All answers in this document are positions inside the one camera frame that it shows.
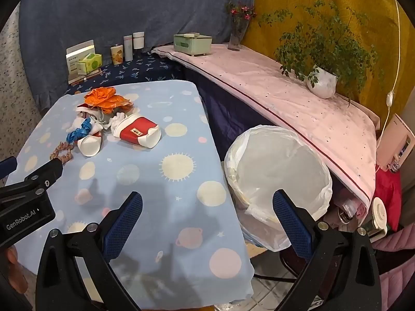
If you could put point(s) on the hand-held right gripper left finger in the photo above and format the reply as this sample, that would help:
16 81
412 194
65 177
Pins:
124 223

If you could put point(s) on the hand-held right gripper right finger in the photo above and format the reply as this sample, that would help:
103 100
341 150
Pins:
291 223

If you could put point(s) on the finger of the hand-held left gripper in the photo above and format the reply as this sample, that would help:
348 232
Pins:
48 172
7 167

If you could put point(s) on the blue twisted plastic strip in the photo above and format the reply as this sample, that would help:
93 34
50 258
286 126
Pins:
79 131

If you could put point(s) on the bin with white bag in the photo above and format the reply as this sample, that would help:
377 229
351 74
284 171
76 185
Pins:
275 168

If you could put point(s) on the white plush toy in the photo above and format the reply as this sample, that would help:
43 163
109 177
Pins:
117 120

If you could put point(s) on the orange snack wrapper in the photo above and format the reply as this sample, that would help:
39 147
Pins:
103 98

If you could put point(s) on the red and white paper cup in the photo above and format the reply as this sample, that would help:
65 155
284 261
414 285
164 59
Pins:
136 131

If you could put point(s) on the person's left hand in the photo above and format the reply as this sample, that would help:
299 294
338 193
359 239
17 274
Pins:
12 260

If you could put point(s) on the brown scrunchie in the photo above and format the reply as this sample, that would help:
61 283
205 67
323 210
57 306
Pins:
66 157

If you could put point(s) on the white round-lidded container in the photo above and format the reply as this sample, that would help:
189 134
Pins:
378 213

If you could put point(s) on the red cloth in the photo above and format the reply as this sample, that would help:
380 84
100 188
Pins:
389 188

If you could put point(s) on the blue planet-printed blanket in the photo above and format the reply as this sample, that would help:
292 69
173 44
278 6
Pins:
181 136

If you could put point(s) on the pink quilted garment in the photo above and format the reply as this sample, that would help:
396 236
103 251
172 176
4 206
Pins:
398 243

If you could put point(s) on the white cardboard box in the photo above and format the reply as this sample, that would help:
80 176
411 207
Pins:
74 60

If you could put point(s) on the green tissue pack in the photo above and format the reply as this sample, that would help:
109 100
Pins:
89 63

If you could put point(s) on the dark purple cloth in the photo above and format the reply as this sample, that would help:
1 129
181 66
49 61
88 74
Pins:
220 113

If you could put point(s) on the yellow printed can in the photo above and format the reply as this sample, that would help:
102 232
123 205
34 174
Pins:
116 55

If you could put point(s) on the green plant in white pot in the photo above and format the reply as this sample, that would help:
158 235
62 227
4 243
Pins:
321 82

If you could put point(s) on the pink speckled cloth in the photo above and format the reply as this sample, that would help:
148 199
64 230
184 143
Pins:
259 81

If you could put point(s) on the navy leaf-printed cloth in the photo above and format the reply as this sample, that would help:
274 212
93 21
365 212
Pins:
152 68

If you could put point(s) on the white tube bottle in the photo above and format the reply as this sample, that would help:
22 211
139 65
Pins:
128 48

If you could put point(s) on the white jar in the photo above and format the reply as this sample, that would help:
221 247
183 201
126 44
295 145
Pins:
138 40

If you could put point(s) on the grey-blue cloth backdrop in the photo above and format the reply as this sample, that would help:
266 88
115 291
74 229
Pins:
129 6

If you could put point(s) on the green tissue box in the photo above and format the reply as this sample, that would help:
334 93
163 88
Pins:
191 47

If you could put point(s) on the glass vase with pink flowers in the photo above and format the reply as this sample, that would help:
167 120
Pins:
235 40

